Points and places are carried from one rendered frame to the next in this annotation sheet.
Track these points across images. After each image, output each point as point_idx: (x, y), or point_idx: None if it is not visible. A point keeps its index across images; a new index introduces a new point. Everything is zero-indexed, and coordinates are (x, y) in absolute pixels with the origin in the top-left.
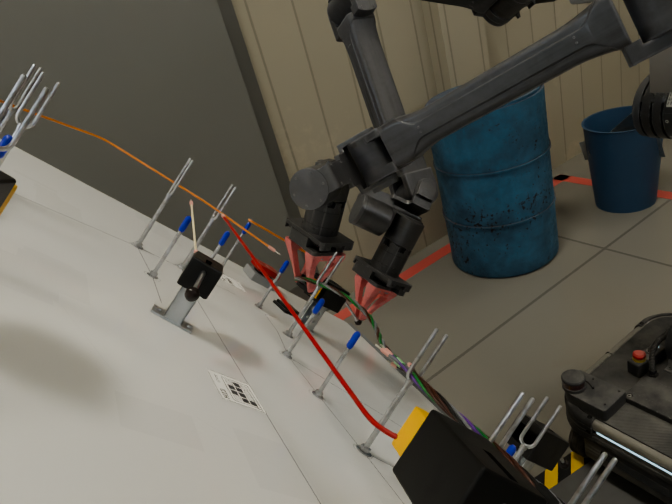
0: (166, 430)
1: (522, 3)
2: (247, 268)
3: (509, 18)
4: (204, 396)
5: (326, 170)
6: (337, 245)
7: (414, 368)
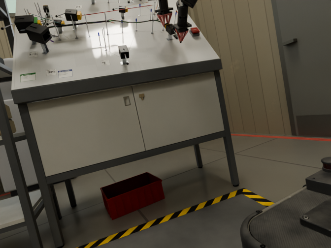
0: (90, 15)
1: None
2: None
3: None
4: (101, 18)
5: None
6: (156, 11)
7: (108, 21)
